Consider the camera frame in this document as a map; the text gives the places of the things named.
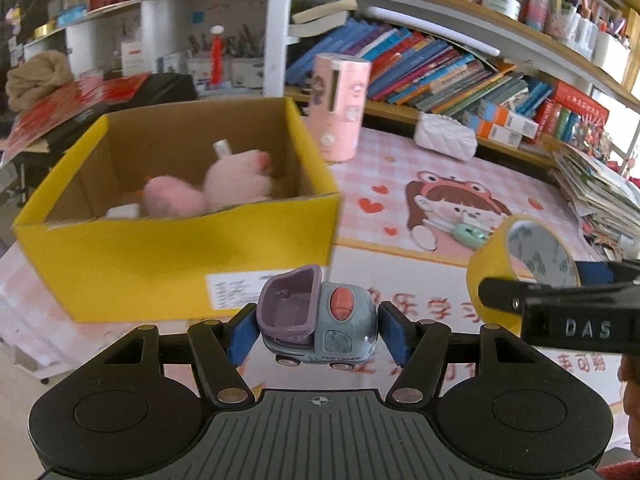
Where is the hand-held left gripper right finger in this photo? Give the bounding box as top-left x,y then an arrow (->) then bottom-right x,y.
377,301 -> 538,406

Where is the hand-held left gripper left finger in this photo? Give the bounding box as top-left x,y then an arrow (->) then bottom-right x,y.
97,302 -> 261,408

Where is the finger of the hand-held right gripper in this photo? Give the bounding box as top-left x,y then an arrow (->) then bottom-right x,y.
477,277 -> 536,326
575,259 -> 640,287

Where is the yellow tape roll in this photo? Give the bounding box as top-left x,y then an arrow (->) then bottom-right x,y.
466,214 -> 582,328

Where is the grey purple toy truck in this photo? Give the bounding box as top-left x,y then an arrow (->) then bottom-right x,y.
256,264 -> 379,368

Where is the yellow cardboard box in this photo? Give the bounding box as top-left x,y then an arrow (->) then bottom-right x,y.
12,96 -> 345,324

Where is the large pink plush toy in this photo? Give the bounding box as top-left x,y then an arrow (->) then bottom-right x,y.
202,150 -> 275,213

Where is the small pink plush duck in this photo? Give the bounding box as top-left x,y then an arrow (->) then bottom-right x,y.
141,175 -> 207,218

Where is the person's right hand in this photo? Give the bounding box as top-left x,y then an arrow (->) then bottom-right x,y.
617,355 -> 640,443

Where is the stack of papers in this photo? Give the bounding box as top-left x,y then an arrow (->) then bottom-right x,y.
552,140 -> 640,261

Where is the pink printed tablecloth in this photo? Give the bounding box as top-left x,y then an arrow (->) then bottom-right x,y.
0,125 -> 640,461

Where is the white quilted bag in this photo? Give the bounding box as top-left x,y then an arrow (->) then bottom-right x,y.
414,111 -> 478,162

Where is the stack of orange blue boxes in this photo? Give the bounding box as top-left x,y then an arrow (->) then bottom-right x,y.
462,100 -> 541,143

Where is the pink thermos bottle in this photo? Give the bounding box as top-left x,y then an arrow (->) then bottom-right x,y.
306,52 -> 372,162

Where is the row of white pen cups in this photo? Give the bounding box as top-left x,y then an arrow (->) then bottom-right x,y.
525,0 -> 633,66

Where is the black case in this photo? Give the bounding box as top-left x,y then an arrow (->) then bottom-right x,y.
107,74 -> 198,111

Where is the white pen holder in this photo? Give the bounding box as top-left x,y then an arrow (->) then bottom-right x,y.
187,57 -> 228,92
231,57 -> 265,90

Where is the red white toy pen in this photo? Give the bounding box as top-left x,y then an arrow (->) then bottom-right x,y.
210,25 -> 225,86

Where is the white round tub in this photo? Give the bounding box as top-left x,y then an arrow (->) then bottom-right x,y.
482,0 -> 521,21

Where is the pile of red packets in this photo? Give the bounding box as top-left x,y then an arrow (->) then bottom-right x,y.
0,74 -> 151,153

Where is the white red label box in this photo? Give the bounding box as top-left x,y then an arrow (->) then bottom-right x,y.
121,40 -> 146,77

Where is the white bookshelf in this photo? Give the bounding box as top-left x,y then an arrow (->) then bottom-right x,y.
22,0 -> 640,171

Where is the thick beige book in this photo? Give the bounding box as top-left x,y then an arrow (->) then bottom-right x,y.
291,0 -> 358,38

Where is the beige bundled cloth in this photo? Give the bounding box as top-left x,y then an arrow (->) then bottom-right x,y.
5,50 -> 76,113

